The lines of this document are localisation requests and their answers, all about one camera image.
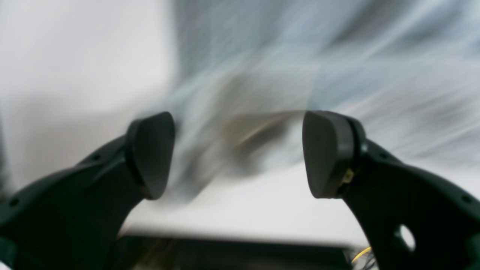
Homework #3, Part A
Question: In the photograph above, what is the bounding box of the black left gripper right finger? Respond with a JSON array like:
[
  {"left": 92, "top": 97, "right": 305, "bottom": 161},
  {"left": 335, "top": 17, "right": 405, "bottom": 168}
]
[{"left": 302, "top": 111, "right": 480, "bottom": 270}]

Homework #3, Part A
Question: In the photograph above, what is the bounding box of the grey T-shirt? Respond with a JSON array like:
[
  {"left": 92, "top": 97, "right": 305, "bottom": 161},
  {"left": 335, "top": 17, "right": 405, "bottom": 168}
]
[{"left": 144, "top": 0, "right": 479, "bottom": 205}]

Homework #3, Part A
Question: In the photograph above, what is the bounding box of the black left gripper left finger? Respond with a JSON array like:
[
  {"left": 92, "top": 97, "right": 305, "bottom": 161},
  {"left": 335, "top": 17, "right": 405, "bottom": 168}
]
[{"left": 0, "top": 112, "right": 175, "bottom": 270}]

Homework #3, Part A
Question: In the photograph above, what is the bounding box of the black box under table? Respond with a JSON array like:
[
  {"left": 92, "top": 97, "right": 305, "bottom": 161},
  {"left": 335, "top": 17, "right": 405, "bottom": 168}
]
[{"left": 106, "top": 235, "right": 353, "bottom": 270}]

